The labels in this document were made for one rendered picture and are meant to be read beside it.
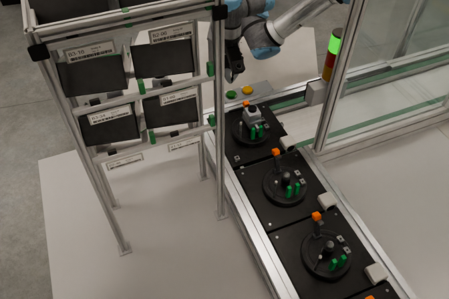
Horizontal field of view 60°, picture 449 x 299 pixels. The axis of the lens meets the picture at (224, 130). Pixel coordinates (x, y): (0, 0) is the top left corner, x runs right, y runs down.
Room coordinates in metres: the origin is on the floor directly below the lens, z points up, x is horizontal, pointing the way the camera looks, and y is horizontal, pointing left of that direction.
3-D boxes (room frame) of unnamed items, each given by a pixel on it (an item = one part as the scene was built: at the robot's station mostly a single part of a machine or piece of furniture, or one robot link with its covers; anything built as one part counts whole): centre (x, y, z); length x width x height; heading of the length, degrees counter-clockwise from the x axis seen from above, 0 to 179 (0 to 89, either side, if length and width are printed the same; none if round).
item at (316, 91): (0.90, -0.31, 1.29); 0.12 x 0.05 x 0.25; 112
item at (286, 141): (0.88, -0.22, 0.97); 0.05 x 0.05 x 0.04; 22
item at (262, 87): (1.17, -0.09, 0.93); 0.21 x 0.07 x 0.06; 112
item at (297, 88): (1.18, -0.29, 0.91); 0.89 x 0.06 x 0.11; 112
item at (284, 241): (0.47, -0.28, 1.01); 0.24 x 0.24 x 0.13; 22
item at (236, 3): (1.16, -0.02, 1.33); 0.09 x 0.08 x 0.11; 116
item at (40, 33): (0.68, 0.19, 1.26); 0.36 x 0.21 x 0.80; 112
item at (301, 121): (1.02, -0.38, 0.91); 0.84 x 0.28 x 0.10; 112
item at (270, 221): (0.70, -0.19, 1.01); 0.24 x 0.24 x 0.13; 22
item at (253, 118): (0.93, -0.10, 1.06); 0.08 x 0.04 x 0.07; 22
